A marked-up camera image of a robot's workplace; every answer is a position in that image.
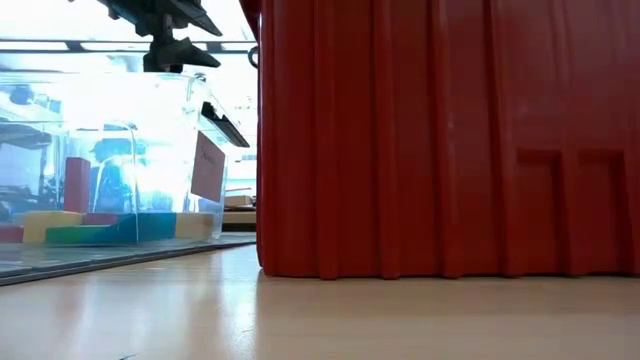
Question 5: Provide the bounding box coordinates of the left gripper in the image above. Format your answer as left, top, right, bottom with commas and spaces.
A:
97, 0, 224, 74

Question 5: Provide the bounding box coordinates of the clear plastic container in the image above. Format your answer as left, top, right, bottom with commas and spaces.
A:
0, 69, 260, 247

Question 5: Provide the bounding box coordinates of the yellow wooden block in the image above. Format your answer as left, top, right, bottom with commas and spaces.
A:
174, 212, 217, 241
22, 210, 86, 245

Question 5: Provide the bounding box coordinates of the blue wooden block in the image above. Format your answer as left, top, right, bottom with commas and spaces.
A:
94, 212, 178, 245

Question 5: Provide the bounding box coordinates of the green wooden block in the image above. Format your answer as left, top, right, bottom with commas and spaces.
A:
44, 224, 115, 246

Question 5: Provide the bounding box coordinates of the grey slotted divider panel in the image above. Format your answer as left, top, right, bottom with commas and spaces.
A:
0, 257, 106, 288

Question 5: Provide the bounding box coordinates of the red plastic bin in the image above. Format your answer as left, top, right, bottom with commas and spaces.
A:
239, 0, 640, 281

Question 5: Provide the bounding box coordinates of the long beige wooden plank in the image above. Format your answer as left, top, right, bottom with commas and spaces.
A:
222, 210, 258, 225

